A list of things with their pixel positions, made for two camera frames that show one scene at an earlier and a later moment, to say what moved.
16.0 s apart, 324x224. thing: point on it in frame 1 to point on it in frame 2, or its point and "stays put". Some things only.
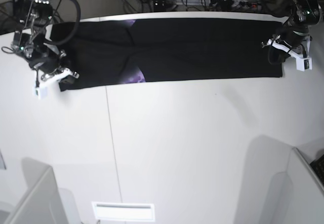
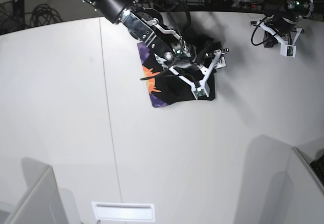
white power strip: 214,0 stays put
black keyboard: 318,165 stays put
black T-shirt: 105,52 to 166,86
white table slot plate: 124,211 stays put
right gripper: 294,36 to 283,23
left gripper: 31,41 to 168,45
